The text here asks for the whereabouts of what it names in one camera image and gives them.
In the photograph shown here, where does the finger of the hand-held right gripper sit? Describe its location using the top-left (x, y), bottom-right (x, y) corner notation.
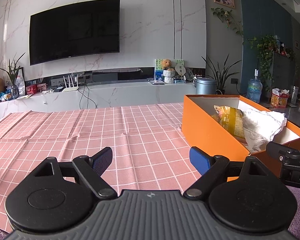
top-left (266, 142), bottom-right (300, 160)

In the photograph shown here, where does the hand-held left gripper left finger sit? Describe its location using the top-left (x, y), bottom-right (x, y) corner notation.
top-left (30, 147), bottom-right (118, 198)

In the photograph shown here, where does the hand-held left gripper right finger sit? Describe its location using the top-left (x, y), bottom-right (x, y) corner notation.
top-left (184, 147), bottom-right (273, 198)

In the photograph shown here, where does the white paper towel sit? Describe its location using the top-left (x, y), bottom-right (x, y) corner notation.
top-left (264, 110), bottom-right (288, 142)

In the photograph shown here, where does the orange cardboard box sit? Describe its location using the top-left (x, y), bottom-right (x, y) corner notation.
top-left (181, 94), bottom-right (300, 183)

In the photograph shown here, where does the white quilted cloth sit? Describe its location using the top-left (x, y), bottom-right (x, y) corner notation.
top-left (241, 109), bottom-right (276, 153)

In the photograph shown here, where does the yellow snack packet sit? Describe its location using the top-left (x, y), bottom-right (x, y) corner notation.
top-left (211, 105), bottom-right (246, 139)

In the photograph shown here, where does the white floor appliance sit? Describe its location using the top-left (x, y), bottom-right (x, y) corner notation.
top-left (291, 86), bottom-right (300, 106)

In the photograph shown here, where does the pink checkered tablecloth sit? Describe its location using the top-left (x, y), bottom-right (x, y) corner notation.
top-left (0, 102), bottom-right (203, 234)

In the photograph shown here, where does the blue water jug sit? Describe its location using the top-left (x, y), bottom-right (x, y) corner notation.
top-left (247, 69), bottom-right (263, 103)

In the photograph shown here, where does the white marble TV console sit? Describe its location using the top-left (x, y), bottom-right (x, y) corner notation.
top-left (0, 80), bottom-right (198, 126)

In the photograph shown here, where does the grey-blue cabinet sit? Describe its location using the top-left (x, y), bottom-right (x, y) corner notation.
top-left (270, 51), bottom-right (297, 98)

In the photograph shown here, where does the grey metal trash can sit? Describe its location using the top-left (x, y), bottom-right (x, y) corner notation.
top-left (194, 77), bottom-right (218, 96)

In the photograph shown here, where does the white router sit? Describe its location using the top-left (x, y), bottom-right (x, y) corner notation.
top-left (62, 74), bottom-right (80, 92)

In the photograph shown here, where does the long-leaf potted plant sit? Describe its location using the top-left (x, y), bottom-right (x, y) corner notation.
top-left (201, 54), bottom-right (242, 95)

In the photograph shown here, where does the round white hand fan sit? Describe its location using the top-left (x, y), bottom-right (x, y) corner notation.
top-left (175, 63), bottom-right (186, 77)

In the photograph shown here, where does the green landscape painting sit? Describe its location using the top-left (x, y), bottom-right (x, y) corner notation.
top-left (154, 58), bottom-right (185, 81)

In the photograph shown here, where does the leafy pothos plant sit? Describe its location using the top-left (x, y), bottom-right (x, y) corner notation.
top-left (247, 34), bottom-right (278, 92)

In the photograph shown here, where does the brown teddy bear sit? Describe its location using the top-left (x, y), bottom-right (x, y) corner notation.
top-left (161, 59), bottom-right (173, 71)

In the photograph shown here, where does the green plant in glass vase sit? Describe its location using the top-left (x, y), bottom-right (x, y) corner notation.
top-left (0, 52), bottom-right (26, 99)

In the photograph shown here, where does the black television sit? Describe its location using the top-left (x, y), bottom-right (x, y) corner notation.
top-left (29, 0), bottom-right (121, 66)

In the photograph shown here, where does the hanging vine plant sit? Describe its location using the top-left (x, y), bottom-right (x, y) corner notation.
top-left (211, 7), bottom-right (243, 37)

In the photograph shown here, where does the black cable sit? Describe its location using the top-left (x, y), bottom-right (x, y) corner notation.
top-left (79, 84), bottom-right (97, 110)

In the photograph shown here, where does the black photo frame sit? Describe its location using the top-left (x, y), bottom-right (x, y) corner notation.
top-left (15, 67), bottom-right (26, 97)

